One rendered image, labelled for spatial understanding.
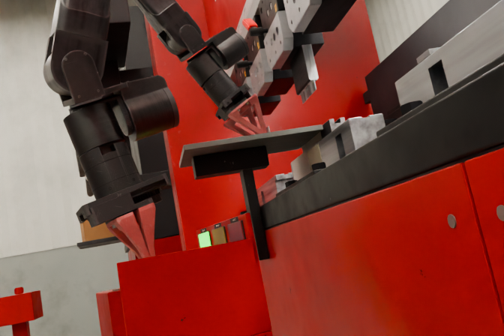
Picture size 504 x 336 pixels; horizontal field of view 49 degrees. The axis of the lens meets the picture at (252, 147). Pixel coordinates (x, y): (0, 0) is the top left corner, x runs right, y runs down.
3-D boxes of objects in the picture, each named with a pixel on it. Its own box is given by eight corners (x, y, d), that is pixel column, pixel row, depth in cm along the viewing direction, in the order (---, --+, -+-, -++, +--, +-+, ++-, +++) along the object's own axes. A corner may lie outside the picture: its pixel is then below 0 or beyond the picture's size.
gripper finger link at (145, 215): (180, 262, 62) (147, 185, 63) (120, 290, 59) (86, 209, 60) (164, 265, 68) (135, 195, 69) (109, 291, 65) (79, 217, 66)
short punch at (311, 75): (298, 104, 119) (289, 62, 121) (307, 103, 119) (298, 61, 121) (311, 90, 109) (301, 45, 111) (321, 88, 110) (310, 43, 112)
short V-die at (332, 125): (304, 157, 119) (301, 143, 120) (316, 154, 120) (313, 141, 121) (332, 135, 100) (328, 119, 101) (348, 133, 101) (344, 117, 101)
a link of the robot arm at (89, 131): (58, 118, 67) (61, 104, 62) (112, 101, 70) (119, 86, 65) (79, 171, 66) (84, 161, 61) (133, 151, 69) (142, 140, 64)
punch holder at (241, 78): (242, 118, 163) (232, 66, 166) (270, 115, 165) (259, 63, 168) (251, 104, 149) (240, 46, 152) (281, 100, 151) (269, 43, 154)
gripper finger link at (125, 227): (199, 253, 63) (166, 177, 64) (141, 280, 60) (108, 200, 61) (181, 256, 69) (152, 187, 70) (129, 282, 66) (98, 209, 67)
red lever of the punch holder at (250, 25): (240, 17, 128) (250, 29, 120) (256, 16, 129) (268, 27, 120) (240, 25, 129) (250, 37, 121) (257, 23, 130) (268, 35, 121)
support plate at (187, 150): (179, 168, 116) (178, 163, 116) (299, 149, 121) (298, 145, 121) (184, 150, 98) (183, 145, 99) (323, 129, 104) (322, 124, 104)
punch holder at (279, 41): (269, 72, 125) (256, 5, 128) (305, 67, 127) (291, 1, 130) (285, 46, 110) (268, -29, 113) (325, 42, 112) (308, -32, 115)
